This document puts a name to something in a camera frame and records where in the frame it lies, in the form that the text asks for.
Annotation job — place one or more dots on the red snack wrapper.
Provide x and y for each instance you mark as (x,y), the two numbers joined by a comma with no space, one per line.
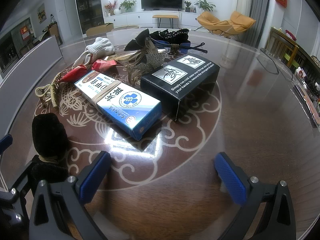
(80,71)

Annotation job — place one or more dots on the gold rhinestone hair claw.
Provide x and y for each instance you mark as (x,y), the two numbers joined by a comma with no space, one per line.
(48,93)

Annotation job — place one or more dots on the yellow lounge chair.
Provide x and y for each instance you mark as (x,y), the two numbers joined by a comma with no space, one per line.
(237,24)

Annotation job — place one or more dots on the green potted plant left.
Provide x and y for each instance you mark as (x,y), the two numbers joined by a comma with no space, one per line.
(127,5)

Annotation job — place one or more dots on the white knitted glove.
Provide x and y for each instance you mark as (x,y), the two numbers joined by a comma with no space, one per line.
(101,48)

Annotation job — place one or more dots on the wooden bench stool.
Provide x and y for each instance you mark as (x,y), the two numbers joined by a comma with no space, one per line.
(171,19)

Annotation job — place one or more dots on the grey sofa back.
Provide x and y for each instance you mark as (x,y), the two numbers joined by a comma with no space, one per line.
(23,77)

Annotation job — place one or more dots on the green potted plant right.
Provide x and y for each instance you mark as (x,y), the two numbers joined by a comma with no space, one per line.
(204,5)

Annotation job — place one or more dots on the black studded fabric item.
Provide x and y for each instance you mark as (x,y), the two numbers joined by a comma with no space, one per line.
(177,41)

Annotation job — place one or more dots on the white tv cabinet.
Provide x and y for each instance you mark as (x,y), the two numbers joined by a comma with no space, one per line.
(144,19)

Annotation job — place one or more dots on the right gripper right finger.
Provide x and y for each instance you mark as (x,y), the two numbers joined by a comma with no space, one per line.
(278,218)

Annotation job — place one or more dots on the wooden dining chair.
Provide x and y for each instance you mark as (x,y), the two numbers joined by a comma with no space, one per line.
(283,47)

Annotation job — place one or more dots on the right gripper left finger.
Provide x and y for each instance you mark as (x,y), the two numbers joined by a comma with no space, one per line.
(57,204)

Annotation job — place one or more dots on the black knitted glove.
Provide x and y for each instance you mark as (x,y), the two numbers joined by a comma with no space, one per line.
(49,137)

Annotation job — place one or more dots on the small potted plant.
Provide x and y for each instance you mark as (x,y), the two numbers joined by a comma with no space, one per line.
(187,6)

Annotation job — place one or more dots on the red flower vase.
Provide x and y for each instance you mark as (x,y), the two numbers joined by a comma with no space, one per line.
(110,7)

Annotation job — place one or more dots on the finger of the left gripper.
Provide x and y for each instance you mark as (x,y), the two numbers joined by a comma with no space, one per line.
(5,143)

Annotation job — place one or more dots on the cardboard box on floor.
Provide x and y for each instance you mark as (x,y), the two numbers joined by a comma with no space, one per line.
(100,29)

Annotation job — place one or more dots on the blue white medicine box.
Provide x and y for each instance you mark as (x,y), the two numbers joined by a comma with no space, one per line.
(130,109)

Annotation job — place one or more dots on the dark glass display cabinet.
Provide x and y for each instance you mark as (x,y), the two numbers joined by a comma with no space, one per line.
(90,14)

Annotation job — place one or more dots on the grey curtain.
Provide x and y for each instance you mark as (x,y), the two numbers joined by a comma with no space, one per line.
(258,12)

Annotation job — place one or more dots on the green potted plant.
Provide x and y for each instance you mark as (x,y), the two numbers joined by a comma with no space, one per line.
(204,5)
(127,5)

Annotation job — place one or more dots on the black printed cardboard box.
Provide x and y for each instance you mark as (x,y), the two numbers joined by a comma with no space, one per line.
(172,83)

